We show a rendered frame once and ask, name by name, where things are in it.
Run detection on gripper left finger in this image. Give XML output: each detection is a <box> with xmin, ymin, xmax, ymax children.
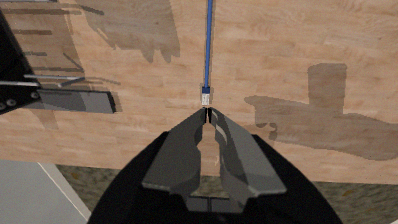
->
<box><xmin>87</xmin><ymin>107</ymin><xmax>207</xmax><ymax>224</ymax></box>

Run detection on blue network cable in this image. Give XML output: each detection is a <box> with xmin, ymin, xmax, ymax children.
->
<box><xmin>204</xmin><ymin>0</ymin><xmax>213</xmax><ymax>88</ymax></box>

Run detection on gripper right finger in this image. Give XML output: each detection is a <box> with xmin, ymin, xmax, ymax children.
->
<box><xmin>208</xmin><ymin>107</ymin><xmax>343</xmax><ymax>224</ymax></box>

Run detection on network cable plug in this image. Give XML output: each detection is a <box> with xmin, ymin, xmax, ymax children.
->
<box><xmin>202</xmin><ymin>86</ymin><xmax>210</xmax><ymax>105</ymax></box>

